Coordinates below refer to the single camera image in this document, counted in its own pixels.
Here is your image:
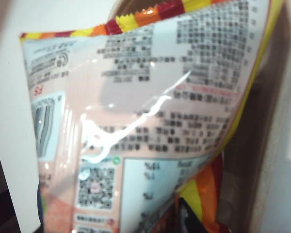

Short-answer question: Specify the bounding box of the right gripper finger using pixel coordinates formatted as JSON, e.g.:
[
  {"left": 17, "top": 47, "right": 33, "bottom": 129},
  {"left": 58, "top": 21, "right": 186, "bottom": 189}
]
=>
[{"left": 178, "top": 196, "right": 210, "bottom": 233}]

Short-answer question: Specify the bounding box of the beige pulp food box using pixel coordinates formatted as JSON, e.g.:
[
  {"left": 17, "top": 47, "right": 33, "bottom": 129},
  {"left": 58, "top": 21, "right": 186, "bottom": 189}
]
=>
[{"left": 108, "top": 0, "right": 291, "bottom": 233}]

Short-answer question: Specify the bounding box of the striped colourful chips bag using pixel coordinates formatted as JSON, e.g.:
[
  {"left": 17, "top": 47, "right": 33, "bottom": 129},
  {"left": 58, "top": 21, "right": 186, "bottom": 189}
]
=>
[{"left": 19, "top": 0, "right": 286, "bottom": 233}]

